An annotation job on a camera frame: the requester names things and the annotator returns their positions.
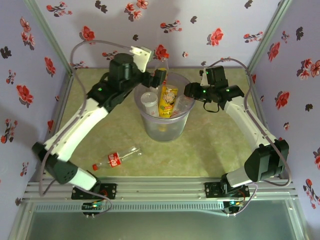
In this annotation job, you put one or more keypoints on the wide white cap clear bottle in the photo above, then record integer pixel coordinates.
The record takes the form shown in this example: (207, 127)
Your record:
(149, 98)

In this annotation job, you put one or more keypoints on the aluminium frame post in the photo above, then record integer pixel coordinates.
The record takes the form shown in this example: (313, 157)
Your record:
(267, 35)
(51, 35)

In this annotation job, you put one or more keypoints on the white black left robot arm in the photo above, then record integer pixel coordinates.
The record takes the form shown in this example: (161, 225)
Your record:
(75, 130)

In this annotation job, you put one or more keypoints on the yellow plastic bottle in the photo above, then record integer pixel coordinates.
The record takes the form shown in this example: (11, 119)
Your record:
(168, 102)

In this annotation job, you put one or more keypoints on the small circuit board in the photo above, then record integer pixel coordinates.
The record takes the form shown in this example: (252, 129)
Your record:
(233, 203)
(93, 206)

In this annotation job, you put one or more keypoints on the aluminium mounting rail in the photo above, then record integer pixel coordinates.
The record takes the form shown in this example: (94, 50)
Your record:
(160, 190)

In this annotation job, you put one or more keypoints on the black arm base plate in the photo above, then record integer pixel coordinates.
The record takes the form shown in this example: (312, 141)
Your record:
(211, 190)
(110, 191)

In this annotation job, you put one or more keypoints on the aluminium frame leg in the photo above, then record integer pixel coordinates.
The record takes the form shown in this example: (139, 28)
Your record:
(301, 225)
(18, 225)

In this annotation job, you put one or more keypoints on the translucent plastic bin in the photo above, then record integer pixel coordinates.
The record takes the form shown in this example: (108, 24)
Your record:
(162, 130)

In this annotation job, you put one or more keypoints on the aluminium side rail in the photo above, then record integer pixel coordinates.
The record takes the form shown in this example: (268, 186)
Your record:
(61, 105)
(255, 92)

